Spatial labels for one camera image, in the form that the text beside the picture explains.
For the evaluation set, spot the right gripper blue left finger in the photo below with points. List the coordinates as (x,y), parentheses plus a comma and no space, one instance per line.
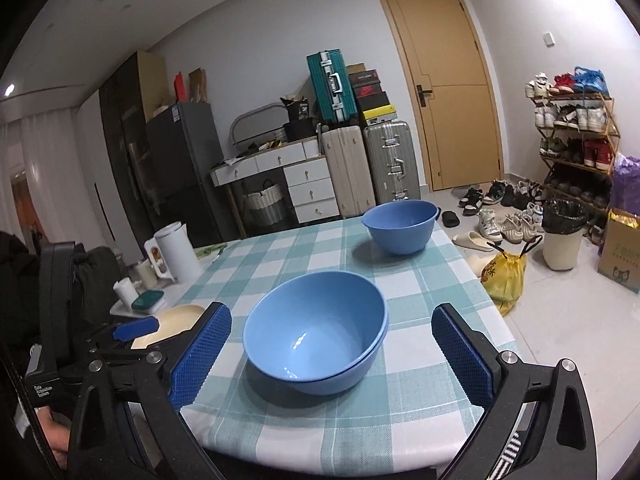
(192,357)

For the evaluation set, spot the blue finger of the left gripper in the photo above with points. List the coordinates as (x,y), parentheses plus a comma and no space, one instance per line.
(135,329)

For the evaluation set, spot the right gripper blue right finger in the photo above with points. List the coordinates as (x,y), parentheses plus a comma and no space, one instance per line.
(470,354)

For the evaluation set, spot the cream plate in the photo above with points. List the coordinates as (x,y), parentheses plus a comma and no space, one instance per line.
(172,322)

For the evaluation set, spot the blue bowl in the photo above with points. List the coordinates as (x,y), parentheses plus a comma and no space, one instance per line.
(403,227)
(280,316)
(334,352)

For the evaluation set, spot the person's left hand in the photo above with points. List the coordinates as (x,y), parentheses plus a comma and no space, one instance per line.
(57,435)

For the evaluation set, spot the teal lidded container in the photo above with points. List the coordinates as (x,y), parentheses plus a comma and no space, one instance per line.
(149,301)

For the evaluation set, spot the white cup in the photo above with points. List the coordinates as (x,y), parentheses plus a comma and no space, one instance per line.
(126,292)

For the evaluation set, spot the cream jar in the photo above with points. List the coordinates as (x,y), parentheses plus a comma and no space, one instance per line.
(146,273)

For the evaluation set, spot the teal checked tablecloth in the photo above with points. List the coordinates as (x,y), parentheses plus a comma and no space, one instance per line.
(408,412)

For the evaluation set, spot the yellow plastic bag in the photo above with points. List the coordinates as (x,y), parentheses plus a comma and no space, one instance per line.
(503,276)

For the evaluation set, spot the white electric kettle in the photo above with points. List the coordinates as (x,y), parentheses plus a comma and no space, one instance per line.
(172,255)

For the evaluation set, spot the beige slipper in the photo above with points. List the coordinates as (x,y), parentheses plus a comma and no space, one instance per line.
(473,240)
(478,263)

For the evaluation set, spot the white trash bin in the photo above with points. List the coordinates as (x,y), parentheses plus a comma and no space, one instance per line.
(563,223)

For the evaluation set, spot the cardboard cat box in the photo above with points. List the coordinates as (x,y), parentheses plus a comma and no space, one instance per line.
(620,256)

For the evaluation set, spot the woven laundry basket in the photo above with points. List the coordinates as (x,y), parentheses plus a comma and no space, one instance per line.
(266,206)

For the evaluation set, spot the dark grey refrigerator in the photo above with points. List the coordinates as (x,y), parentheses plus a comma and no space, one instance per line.
(184,148)

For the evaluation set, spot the silver suitcase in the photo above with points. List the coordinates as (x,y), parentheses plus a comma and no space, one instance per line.
(392,162)

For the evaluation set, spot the white drawer desk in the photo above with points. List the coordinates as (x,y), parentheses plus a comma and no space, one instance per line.
(298,168)

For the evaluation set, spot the purple plastic bag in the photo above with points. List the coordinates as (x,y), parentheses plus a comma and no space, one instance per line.
(625,194)

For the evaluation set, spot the beige suitcase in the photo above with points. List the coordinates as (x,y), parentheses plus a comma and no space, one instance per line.
(349,170)

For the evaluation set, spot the wooden shoe rack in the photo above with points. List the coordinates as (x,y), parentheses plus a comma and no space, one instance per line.
(579,138)

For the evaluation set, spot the black bag on desk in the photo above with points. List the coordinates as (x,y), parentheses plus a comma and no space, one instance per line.
(300,123)

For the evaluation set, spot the wooden door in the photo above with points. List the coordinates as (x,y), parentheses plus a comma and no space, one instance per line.
(451,94)

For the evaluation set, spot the stacked shoe boxes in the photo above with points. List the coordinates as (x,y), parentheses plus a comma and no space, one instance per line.
(373,103)

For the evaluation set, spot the teal suitcase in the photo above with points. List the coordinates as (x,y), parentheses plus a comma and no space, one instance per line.
(334,96)

